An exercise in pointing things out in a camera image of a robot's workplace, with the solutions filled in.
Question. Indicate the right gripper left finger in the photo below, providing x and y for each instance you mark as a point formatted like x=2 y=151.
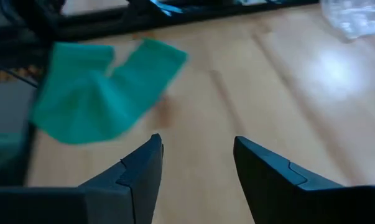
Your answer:
x=137 y=186

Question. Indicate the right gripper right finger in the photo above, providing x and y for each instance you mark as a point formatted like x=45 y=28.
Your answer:
x=268 y=186

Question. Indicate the teal green elastic bandage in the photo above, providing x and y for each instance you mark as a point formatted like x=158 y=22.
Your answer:
x=87 y=102

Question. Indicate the clear plastic bag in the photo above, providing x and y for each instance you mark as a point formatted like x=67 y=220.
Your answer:
x=355 y=18

